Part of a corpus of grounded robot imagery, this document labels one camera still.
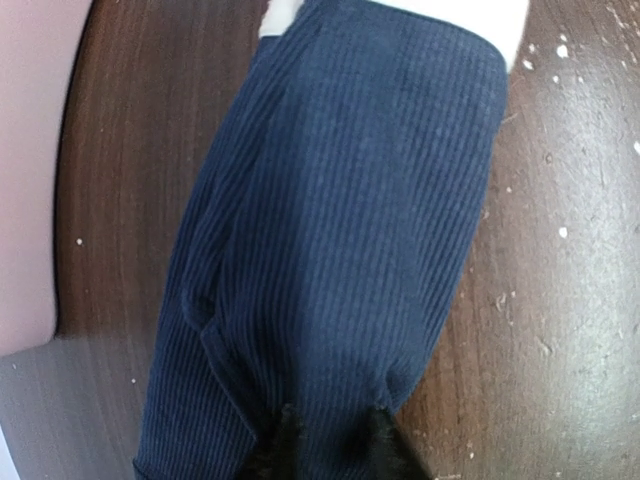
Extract pink divided organizer box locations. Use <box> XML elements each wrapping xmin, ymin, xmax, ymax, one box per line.
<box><xmin>1</xmin><ymin>1</ymin><xmax>91</xmax><ymax>355</ymax></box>

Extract navy and cream underwear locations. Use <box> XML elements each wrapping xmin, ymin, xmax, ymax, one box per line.
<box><xmin>133</xmin><ymin>1</ymin><xmax>529</xmax><ymax>479</ymax></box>

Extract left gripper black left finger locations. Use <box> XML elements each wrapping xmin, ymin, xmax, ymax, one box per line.
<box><xmin>235</xmin><ymin>404</ymin><xmax>302</xmax><ymax>480</ymax></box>

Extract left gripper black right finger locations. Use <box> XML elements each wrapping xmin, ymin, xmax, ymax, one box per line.
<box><xmin>349</xmin><ymin>407</ymin><xmax>435</xmax><ymax>480</ymax></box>

